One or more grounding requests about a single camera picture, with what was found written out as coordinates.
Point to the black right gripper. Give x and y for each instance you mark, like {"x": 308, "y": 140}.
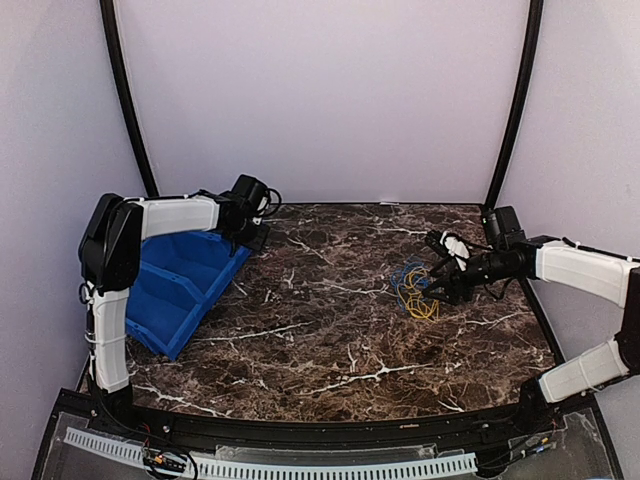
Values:
{"x": 450, "y": 279}

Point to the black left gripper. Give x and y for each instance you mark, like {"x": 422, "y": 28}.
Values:
{"x": 258, "y": 242}

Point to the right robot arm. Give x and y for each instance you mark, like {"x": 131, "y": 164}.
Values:
{"x": 463, "y": 268}

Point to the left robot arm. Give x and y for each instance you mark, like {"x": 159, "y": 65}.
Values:
{"x": 110, "y": 256}

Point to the blue three-compartment plastic bin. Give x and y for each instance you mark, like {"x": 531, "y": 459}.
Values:
{"x": 181, "y": 278}

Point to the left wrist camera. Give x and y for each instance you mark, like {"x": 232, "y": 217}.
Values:
{"x": 255, "y": 197}

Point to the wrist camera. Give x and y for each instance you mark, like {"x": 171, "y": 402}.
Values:
{"x": 502, "y": 227}
{"x": 255, "y": 197}

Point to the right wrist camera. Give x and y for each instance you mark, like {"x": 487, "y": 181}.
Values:
{"x": 502, "y": 227}

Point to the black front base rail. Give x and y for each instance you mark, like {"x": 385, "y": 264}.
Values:
{"x": 487, "y": 432}

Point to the white slotted cable duct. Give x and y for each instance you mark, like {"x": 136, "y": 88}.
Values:
{"x": 253, "y": 463}

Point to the black enclosure frame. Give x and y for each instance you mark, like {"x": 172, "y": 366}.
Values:
{"x": 326, "y": 101}

